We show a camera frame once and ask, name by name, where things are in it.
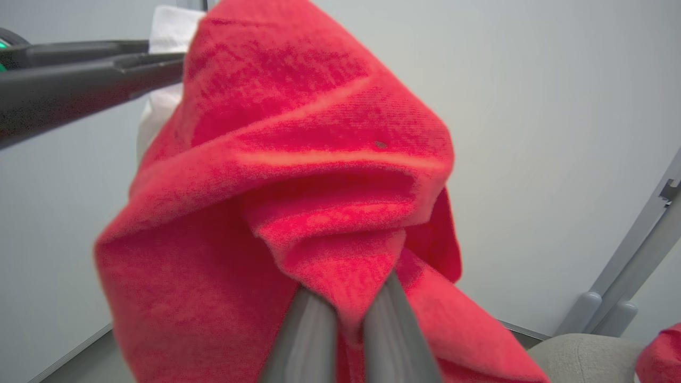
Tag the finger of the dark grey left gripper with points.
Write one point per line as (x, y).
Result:
(69, 90)
(64, 53)

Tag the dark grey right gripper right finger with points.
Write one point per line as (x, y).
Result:
(396, 346)

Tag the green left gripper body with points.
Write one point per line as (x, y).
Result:
(4, 40)

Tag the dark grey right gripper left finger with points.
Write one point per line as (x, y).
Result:
(306, 346)

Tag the red and white striped jersey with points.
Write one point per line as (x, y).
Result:
(298, 175)

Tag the red and white shorts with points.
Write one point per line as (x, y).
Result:
(662, 356)

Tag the grey fabric sofa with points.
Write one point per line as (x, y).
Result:
(585, 359)

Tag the grey partition bottom rail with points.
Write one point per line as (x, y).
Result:
(526, 330)

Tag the grey partition post with brackets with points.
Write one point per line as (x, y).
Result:
(633, 266)

